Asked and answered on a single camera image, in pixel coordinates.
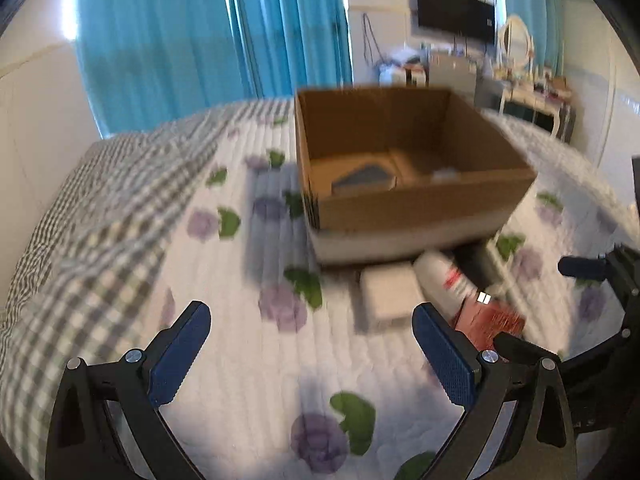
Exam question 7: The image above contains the white oval vanity mirror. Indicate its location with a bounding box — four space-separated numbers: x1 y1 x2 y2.
497 15 535 72

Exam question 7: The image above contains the floral white quilt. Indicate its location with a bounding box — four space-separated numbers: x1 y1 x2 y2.
90 97 640 480

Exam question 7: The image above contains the white bottle with red label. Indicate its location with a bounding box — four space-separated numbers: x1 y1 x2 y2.
413 252 482 317

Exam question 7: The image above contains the small white box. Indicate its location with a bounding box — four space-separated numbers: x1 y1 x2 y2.
359 265 423 332

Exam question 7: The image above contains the blue curtain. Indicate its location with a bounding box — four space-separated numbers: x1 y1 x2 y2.
225 0 355 98
67 0 258 138

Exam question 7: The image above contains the black wall television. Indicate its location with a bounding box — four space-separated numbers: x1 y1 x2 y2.
416 0 497 44

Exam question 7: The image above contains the red box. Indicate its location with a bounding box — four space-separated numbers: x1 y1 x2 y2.
452 294 527 352

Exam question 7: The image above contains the brown cardboard box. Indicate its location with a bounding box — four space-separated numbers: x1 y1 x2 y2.
294 86 539 267

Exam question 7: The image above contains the black hanging cable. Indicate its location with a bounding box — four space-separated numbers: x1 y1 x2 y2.
362 12 381 68

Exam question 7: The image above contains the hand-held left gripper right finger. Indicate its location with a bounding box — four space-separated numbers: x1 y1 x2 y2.
411 302 578 480

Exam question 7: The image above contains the grey flat object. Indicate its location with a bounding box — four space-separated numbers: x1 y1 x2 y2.
332 164 398 198

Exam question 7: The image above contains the grey cabinet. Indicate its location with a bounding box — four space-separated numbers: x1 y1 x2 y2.
429 50 480 95

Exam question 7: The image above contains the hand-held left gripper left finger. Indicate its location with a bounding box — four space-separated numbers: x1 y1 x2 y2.
45 301 213 480

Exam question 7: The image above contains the white dressing table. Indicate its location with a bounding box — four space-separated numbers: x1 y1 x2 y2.
492 62 577 140

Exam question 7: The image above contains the grey checked blanket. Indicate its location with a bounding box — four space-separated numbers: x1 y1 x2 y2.
0 110 236 461

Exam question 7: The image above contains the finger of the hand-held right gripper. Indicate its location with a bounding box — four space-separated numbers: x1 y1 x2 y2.
492 332 565 367
558 243 640 311

